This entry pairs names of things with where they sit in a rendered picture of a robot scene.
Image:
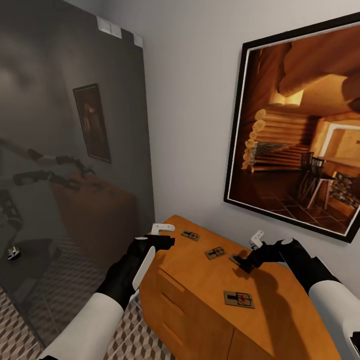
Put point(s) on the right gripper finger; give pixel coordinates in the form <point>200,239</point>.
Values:
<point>246,262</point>

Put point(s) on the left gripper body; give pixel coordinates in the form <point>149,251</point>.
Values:
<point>162,240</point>

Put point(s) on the mousetrap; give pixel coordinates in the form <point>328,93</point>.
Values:
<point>235,259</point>
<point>238,299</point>
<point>215,253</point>
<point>191,235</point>

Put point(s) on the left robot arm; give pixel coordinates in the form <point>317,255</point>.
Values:
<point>90,333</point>

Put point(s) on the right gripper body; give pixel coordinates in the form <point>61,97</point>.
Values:
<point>260,255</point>

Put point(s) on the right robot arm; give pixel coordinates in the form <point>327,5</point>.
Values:
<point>336,305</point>

